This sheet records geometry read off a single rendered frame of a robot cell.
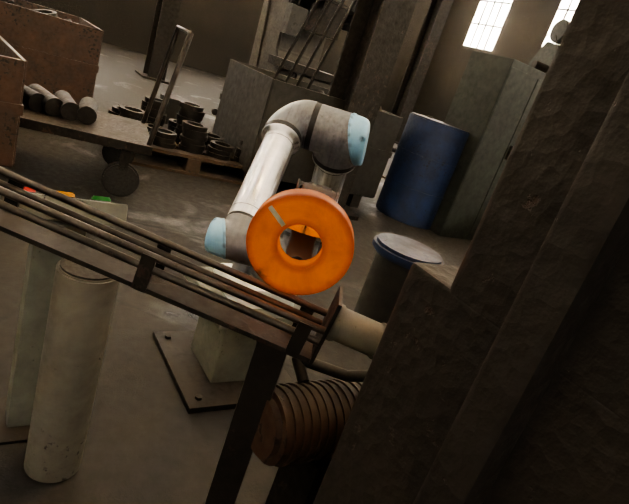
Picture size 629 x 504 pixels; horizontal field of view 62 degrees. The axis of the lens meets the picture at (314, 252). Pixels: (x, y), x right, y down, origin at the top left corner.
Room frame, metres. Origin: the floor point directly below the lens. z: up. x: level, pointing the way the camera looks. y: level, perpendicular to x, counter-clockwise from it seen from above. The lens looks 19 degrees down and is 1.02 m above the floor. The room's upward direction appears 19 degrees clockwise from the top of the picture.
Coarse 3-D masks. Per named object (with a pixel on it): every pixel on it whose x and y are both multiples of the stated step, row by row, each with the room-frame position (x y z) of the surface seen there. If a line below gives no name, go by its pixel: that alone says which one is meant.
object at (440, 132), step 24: (408, 120) 4.65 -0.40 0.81; (432, 120) 4.45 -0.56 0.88; (408, 144) 4.52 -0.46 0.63; (432, 144) 4.42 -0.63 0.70; (456, 144) 4.45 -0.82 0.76; (408, 168) 4.46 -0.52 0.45; (432, 168) 4.42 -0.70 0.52; (384, 192) 4.59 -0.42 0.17; (408, 192) 4.43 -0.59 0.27; (432, 192) 4.43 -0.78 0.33; (408, 216) 4.42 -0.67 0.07; (432, 216) 4.48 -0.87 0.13
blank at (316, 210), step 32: (288, 192) 0.71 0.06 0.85; (256, 224) 0.70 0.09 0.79; (288, 224) 0.70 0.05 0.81; (320, 224) 0.70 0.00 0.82; (256, 256) 0.70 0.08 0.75; (288, 256) 0.73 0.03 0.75; (320, 256) 0.71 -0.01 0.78; (352, 256) 0.71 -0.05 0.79; (288, 288) 0.71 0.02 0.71; (320, 288) 0.71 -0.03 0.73
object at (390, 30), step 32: (160, 0) 8.33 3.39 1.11; (384, 0) 3.86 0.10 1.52; (416, 0) 4.01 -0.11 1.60; (448, 0) 11.14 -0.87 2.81; (160, 32) 8.09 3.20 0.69; (352, 32) 4.12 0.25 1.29; (384, 32) 3.91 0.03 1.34; (160, 64) 8.15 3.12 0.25; (352, 64) 4.17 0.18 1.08; (384, 64) 3.96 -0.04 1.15; (416, 64) 11.31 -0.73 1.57; (352, 96) 3.86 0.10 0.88; (416, 96) 11.19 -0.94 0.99
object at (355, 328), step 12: (348, 312) 0.73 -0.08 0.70; (336, 324) 0.71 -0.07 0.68; (348, 324) 0.71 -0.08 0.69; (360, 324) 0.72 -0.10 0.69; (372, 324) 0.73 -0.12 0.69; (384, 324) 0.74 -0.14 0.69; (336, 336) 0.71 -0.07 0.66; (348, 336) 0.71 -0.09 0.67; (360, 336) 0.71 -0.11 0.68; (372, 336) 0.71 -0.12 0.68; (360, 348) 0.71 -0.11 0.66; (372, 348) 0.71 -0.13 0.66
